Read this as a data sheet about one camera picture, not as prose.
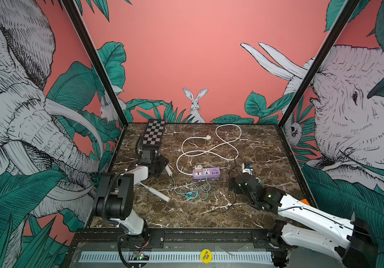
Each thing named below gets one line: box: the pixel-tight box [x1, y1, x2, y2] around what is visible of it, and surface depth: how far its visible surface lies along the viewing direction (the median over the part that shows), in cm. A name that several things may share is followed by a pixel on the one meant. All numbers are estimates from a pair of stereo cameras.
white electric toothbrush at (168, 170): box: [165, 164, 174, 176], surface depth 97 cm
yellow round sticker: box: [200, 249, 213, 265], surface depth 71 cm
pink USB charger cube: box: [194, 165, 203, 172], surface depth 92 cm
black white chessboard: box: [142, 119, 166, 150], surface depth 113 cm
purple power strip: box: [192, 167, 221, 180], surface depth 95 cm
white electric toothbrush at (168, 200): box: [138, 182, 171, 203], surface depth 88 cm
